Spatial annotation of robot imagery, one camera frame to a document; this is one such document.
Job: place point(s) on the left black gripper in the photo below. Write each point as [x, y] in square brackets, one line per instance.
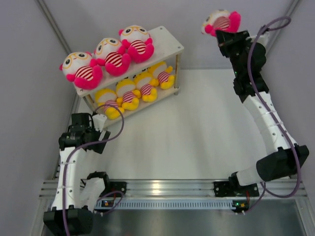
[97, 132]

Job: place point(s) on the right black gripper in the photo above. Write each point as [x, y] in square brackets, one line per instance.
[225, 39]

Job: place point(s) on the pink plush toy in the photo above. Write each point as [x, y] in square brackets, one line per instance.
[222, 20]
[82, 69]
[111, 54]
[138, 43]

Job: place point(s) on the yellow plush toy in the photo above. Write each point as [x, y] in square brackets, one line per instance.
[108, 99]
[162, 76]
[128, 96]
[144, 83]

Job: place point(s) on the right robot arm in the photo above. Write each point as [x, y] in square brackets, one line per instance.
[284, 155]

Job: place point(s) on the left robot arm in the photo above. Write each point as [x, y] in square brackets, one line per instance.
[79, 184]

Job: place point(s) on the white two-tier shelf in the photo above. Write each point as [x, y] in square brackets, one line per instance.
[166, 46]

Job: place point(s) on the yellow plush toy on shelf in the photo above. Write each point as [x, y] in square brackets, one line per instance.
[162, 76]

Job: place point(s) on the left black connector board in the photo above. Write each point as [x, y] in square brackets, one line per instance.
[104, 207]

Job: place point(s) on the black connector with led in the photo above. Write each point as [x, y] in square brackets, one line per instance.
[240, 207]

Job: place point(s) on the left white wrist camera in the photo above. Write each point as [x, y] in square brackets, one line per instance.
[99, 121]

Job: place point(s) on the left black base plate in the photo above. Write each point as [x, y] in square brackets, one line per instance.
[116, 186]

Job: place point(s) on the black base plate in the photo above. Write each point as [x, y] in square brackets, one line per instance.
[226, 189]
[116, 186]

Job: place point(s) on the aluminium rail frame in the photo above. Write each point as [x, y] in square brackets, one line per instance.
[177, 194]

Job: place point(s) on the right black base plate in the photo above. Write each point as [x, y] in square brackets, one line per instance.
[226, 189]

